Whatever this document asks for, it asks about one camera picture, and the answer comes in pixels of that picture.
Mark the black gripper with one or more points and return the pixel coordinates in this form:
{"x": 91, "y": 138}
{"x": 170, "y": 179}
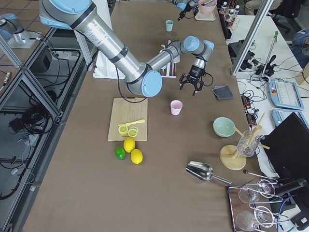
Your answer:
{"x": 195, "y": 71}

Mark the mint green plastic cup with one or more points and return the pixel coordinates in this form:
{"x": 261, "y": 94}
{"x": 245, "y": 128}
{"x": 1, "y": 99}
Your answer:
{"x": 169, "y": 25}

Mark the pink plastic cup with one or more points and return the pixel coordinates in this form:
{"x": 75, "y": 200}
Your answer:
{"x": 176, "y": 107}

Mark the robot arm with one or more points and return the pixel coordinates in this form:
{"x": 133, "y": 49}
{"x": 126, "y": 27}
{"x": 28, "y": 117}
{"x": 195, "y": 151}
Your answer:
{"x": 140, "y": 78}
{"x": 185, "y": 6}

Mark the cream serving tray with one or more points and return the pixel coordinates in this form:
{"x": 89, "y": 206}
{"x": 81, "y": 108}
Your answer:
{"x": 205, "y": 17}

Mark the grey folded cloth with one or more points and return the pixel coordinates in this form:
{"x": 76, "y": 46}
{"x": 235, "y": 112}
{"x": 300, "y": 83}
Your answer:
{"x": 223, "y": 92}

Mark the pink bowl with ice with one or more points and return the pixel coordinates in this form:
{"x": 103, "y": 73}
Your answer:
{"x": 206, "y": 6}

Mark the drink bottle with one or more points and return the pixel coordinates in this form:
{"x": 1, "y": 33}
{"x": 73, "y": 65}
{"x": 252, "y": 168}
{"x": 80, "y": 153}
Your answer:
{"x": 231, "y": 13}
{"x": 223, "y": 8}
{"x": 236, "y": 9}

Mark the light green bowl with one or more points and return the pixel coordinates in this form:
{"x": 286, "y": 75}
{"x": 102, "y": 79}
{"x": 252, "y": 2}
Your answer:
{"x": 223, "y": 127}

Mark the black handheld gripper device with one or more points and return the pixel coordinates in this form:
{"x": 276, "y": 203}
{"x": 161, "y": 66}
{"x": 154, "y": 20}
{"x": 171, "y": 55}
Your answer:
{"x": 264, "y": 70}

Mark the wooden cutting board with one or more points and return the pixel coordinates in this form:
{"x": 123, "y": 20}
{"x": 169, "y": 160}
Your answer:
{"x": 125, "y": 112}

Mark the black power strip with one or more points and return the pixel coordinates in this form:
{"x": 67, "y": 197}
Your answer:
{"x": 250, "y": 111}

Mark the yellow plastic knife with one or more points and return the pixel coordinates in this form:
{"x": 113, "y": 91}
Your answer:
{"x": 133, "y": 122}

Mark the lemon slice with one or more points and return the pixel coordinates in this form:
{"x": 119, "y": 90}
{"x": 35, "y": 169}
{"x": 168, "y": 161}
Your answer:
{"x": 133, "y": 132}
{"x": 123, "y": 130}

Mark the whole yellow lemon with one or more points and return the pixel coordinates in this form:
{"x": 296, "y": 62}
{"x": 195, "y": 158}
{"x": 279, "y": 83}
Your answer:
{"x": 129, "y": 144}
{"x": 136, "y": 156}

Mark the glass mug on stand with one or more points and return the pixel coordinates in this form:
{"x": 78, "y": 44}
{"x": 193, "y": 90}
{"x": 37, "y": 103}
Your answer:
{"x": 247, "y": 147}

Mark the teach pendant tablet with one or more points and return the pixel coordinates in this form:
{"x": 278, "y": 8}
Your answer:
{"x": 279, "y": 115}
{"x": 284, "y": 94}

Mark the wooden mug tree stand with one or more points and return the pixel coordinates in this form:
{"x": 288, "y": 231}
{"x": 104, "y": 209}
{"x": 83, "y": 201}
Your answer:
{"x": 234, "y": 157}

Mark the metal scoop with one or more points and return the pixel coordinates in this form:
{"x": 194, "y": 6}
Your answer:
{"x": 204, "y": 172}

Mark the green lime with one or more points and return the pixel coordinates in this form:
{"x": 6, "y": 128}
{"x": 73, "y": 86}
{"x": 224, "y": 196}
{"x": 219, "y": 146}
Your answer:
{"x": 120, "y": 153}

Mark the black monitor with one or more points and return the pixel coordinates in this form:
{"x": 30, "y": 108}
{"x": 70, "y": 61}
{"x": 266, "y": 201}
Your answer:
{"x": 289, "y": 148}

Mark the wine glass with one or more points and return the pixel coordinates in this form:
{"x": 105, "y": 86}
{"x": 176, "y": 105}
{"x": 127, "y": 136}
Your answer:
{"x": 257, "y": 219}
{"x": 259, "y": 192}

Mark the white wire cup rack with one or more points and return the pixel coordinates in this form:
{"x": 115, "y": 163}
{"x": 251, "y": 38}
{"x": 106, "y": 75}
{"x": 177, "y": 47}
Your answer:
{"x": 169, "y": 71}

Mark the aluminium frame post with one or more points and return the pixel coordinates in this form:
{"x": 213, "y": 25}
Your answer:
{"x": 261, "y": 13}

